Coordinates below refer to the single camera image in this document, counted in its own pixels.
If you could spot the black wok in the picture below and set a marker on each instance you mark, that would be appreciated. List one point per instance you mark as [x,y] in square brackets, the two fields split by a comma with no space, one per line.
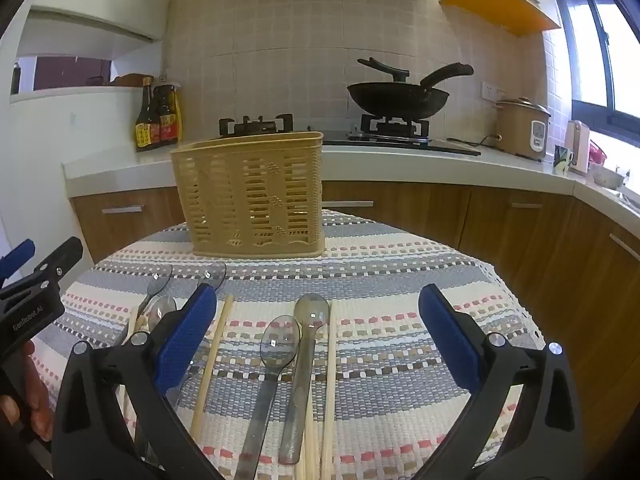
[400,100]

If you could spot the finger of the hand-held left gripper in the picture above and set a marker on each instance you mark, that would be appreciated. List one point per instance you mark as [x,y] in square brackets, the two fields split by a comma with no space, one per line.
[62,260]
[17,255]

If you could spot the beige plastic utensil basket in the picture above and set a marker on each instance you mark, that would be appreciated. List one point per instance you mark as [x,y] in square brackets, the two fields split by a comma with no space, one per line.
[250,200]

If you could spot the clear grey plastic spoon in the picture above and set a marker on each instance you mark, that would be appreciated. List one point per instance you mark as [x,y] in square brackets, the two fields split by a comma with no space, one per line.
[215,275]
[277,342]
[160,280]
[311,312]
[162,310]

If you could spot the patterned mug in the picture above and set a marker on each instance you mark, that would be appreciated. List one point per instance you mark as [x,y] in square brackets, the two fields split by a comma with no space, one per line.
[562,160]

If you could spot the yellow bottle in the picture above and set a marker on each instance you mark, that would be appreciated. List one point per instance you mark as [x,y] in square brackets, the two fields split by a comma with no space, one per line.
[179,110]

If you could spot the white kitchen countertop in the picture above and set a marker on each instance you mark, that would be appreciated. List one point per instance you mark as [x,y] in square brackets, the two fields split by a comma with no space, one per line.
[400,165]

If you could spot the dark framed window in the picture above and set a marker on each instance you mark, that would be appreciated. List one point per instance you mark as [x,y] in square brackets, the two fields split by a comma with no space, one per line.
[607,120]

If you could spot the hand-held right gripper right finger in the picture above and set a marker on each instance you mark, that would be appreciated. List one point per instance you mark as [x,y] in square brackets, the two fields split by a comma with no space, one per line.
[450,335]

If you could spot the red label sauce bottle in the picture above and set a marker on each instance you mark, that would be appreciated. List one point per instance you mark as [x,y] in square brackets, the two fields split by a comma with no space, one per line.
[167,120]

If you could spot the person's left hand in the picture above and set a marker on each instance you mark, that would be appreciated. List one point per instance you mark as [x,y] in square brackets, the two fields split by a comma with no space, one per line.
[35,400]

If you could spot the red packet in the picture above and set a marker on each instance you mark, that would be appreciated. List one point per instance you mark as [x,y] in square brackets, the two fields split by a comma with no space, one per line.
[596,152]

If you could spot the striped woven tablecloth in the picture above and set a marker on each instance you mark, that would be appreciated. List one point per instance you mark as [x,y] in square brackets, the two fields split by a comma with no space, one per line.
[390,280]

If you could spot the black gas stove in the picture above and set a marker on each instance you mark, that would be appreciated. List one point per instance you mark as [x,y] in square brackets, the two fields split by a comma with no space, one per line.
[400,140]

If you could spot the beige rice cooker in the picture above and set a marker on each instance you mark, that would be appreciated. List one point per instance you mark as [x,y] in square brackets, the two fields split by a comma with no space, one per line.
[517,130]

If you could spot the white wall outlet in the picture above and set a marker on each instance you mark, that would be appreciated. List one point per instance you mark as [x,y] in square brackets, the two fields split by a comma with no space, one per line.
[490,91]

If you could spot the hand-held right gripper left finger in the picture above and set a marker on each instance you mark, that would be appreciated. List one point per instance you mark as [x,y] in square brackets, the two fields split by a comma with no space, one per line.
[187,335]

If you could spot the white electric kettle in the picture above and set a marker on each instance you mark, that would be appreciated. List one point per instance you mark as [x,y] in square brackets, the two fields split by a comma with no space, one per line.
[577,147]

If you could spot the brown wooden board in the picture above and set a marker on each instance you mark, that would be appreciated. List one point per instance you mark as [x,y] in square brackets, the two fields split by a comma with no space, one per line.
[130,80]

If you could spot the wooden base cabinets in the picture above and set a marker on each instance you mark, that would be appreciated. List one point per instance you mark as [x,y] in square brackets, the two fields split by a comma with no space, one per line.
[550,260]

